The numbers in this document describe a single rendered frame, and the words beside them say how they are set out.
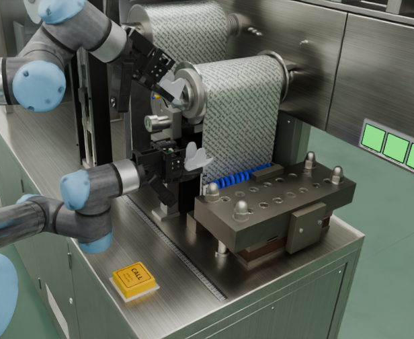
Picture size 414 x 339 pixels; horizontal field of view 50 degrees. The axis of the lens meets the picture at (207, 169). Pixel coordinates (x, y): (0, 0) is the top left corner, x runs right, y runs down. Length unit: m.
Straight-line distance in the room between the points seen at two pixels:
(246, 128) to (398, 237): 1.96
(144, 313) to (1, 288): 0.38
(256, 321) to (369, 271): 1.57
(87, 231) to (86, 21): 0.42
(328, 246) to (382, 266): 1.51
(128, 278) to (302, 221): 0.42
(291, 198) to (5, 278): 0.68
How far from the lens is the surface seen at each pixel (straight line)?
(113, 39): 0.89
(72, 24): 0.86
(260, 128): 1.17
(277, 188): 1.13
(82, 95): 1.33
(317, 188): 1.16
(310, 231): 1.13
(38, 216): 1.00
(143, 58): 0.95
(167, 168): 0.99
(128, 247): 1.13
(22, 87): 0.74
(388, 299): 2.50
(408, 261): 2.79
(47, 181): 1.43
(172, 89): 1.00
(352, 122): 1.14
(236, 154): 1.15
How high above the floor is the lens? 1.60
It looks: 29 degrees down
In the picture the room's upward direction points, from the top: 3 degrees clockwise
